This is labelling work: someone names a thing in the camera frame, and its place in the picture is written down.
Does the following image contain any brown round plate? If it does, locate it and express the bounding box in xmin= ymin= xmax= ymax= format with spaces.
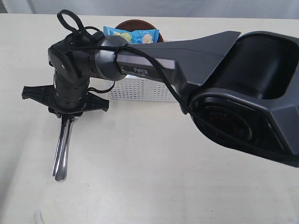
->
xmin=115 ymin=19 xmax=156 ymax=31

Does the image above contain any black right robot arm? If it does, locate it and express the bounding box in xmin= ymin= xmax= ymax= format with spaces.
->
xmin=21 ymin=30 xmax=299 ymax=167

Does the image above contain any blue chips bag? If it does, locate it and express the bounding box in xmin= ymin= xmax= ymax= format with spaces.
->
xmin=103 ymin=26 xmax=160 ymax=44

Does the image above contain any silver table knife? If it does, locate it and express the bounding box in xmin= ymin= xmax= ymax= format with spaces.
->
xmin=52 ymin=117 xmax=65 ymax=176

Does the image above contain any silver fork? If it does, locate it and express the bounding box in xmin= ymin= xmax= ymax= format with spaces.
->
xmin=54 ymin=115 xmax=78 ymax=182

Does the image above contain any white perforated plastic basket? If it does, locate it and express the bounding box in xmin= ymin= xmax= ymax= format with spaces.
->
xmin=108 ymin=64 xmax=176 ymax=102

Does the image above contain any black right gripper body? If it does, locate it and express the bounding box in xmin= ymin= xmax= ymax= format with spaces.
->
xmin=21 ymin=72 xmax=109 ymax=117

